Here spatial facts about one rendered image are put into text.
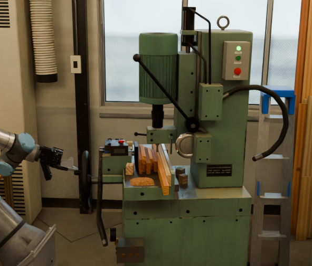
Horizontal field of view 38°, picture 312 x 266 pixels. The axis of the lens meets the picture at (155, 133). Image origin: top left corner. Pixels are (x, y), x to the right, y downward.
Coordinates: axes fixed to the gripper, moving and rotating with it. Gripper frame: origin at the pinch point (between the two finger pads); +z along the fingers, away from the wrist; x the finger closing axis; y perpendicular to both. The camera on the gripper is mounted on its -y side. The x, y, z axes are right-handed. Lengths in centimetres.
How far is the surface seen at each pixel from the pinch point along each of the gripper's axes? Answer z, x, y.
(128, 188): 21, -43, 15
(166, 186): 34, -51, 24
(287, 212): 132, 30, 3
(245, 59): 51, -28, 81
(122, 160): 18.3, -19.6, 18.9
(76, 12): -31, 119, 68
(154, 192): 32, -43, 17
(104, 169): 12.0, -19.6, 12.0
